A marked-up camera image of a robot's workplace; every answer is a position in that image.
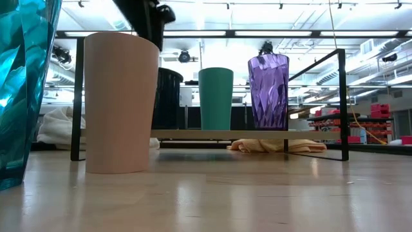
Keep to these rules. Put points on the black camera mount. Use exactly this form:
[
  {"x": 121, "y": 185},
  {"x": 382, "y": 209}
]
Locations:
[{"x": 266, "y": 48}]

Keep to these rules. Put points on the peach orange plastic cup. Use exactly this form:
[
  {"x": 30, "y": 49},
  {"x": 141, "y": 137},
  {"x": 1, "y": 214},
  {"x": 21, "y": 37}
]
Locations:
[{"x": 120, "y": 106}]

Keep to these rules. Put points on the dark blue speckled enamel mug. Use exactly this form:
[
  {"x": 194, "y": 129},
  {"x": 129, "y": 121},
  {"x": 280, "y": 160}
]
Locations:
[{"x": 167, "y": 100}]

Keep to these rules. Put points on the yellow cloth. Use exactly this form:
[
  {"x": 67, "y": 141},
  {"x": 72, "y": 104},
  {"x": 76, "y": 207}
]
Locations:
[{"x": 273, "y": 145}]

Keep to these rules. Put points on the black round camera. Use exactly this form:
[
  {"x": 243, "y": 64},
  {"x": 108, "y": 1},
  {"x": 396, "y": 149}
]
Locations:
[{"x": 184, "y": 56}]

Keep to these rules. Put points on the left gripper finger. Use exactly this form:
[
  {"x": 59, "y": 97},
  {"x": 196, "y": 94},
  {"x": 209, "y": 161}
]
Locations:
[{"x": 143, "y": 19}]

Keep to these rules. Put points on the red plastic bin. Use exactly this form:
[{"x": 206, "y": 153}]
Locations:
[{"x": 406, "y": 140}]

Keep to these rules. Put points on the black ceiling fixture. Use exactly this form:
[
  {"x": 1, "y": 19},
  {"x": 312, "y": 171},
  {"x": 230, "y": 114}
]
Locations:
[
  {"x": 62, "y": 54},
  {"x": 390, "y": 58}
]

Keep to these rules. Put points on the green plastic cup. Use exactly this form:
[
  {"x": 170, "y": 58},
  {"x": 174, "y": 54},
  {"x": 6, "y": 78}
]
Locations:
[{"x": 215, "y": 100}]

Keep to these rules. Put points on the rack of red bins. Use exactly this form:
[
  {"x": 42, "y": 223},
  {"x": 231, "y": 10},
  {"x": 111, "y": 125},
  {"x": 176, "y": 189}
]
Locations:
[{"x": 351, "y": 124}]

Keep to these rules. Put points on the white cloth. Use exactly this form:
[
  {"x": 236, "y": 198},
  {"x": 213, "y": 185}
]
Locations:
[{"x": 59, "y": 129}]

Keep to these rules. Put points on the black metal wood shelf riser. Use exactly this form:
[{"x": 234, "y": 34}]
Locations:
[{"x": 225, "y": 134}]

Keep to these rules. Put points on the teal faceted plastic tumbler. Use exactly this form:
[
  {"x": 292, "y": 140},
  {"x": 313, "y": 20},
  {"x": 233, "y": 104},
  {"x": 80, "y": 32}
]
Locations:
[{"x": 22, "y": 96}]

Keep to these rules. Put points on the black metal frame shelf rack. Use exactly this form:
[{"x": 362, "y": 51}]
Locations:
[{"x": 231, "y": 33}]

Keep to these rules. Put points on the purple faceted plastic tumbler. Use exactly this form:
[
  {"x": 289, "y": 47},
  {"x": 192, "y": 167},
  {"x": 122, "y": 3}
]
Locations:
[{"x": 268, "y": 93}]

